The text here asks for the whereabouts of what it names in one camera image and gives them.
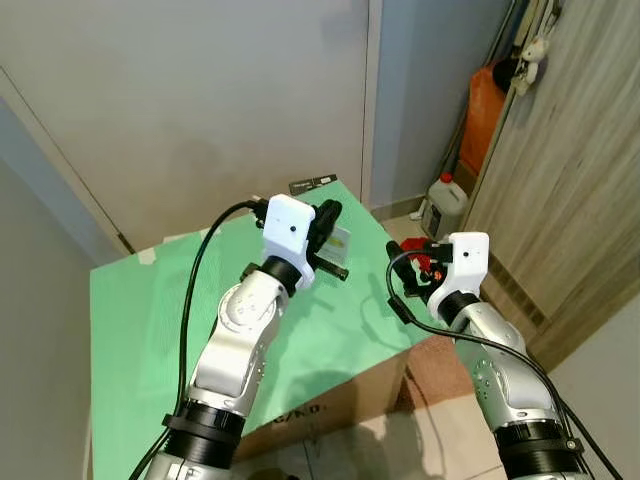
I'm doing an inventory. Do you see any grey wooden door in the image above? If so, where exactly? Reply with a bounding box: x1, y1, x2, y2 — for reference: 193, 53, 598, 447
464, 0, 640, 372

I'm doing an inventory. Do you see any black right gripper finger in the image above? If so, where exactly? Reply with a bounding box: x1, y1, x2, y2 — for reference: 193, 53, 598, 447
386, 239, 422, 301

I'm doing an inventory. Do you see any brown floor rug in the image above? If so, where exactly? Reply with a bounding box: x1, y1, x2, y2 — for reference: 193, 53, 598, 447
404, 334, 482, 412

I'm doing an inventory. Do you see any white jug with red cap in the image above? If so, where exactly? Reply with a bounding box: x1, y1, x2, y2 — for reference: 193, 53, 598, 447
424, 171, 470, 240

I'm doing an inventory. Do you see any black label card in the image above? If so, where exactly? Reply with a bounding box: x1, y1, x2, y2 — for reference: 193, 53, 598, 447
288, 173, 339, 196

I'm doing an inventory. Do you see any brown cardboard box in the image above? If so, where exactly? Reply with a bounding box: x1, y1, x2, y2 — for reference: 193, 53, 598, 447
234, 344, 473, 467

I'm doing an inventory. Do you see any white plush keychain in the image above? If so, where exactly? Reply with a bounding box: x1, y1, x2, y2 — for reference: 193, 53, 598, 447
514, 37, 550, 97

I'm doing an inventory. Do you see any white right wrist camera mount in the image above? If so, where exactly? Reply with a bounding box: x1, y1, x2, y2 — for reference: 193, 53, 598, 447
437, 231, 492, 307

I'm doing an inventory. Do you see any green table mat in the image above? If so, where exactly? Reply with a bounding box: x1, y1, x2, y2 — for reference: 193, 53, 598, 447
89, 179, 442, 480

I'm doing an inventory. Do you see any door vent grille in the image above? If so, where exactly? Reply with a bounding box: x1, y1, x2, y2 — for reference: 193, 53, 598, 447
489, 254, 547, 332

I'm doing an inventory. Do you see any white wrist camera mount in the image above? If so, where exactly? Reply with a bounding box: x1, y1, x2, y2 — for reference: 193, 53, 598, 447
437, 231, 492, 307
261, 194, 318, 292

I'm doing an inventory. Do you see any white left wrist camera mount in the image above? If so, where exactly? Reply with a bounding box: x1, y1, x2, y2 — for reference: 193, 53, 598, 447
261, 194, 318, 292

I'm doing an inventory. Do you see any orange bag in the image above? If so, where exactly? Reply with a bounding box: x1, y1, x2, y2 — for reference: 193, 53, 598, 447
457, 61, 517, 202

